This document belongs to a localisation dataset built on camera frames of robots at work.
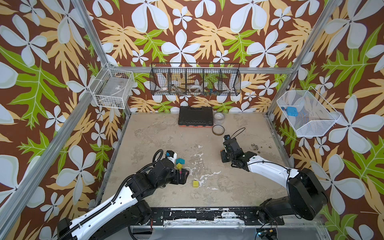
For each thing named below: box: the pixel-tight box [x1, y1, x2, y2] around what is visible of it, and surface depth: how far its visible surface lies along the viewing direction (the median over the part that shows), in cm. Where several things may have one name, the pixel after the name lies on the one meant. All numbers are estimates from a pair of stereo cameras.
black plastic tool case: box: [178, 106, 214, 128], surface depth 117 cm
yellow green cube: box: [192, 180, 200, 188], surface depth 84 cm
